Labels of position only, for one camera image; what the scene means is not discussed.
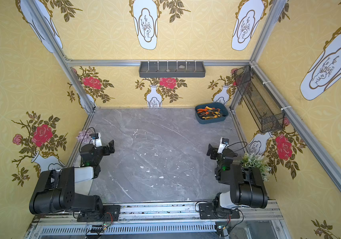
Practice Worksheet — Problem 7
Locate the grey wall shelf tray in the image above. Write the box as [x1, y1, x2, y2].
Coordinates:
[139, 60, 206, 78]

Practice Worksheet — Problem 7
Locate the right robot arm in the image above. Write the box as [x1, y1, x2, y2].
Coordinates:
[207, 144, 269, 210]

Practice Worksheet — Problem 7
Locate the aluminium front rail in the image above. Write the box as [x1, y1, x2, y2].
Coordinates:
[24, 200, 292, 239]

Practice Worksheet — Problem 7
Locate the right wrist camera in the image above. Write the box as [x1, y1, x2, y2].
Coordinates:
[217, 137, 229, 154]

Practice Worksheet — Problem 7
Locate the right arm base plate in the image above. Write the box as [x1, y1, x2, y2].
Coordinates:
[195, 202, 241, 220]

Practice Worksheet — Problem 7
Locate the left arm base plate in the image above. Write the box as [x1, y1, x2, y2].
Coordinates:
[76, 205, 121, 223]

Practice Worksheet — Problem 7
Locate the black wire mesh basket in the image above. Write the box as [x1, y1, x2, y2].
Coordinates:
[233, 66, 285, 133]

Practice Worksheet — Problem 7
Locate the pink flower pot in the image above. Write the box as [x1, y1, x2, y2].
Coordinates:
[76, 129, 92, 144]

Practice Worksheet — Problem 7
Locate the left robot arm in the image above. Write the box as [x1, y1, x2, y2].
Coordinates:
[29, 140, 115, 215]

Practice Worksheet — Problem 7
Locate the teal plastic storage box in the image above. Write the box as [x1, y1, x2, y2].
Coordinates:
[195, 102, 229, 124]

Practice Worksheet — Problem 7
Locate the green potted plant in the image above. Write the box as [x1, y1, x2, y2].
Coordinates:
[241, 153, 272, 182]

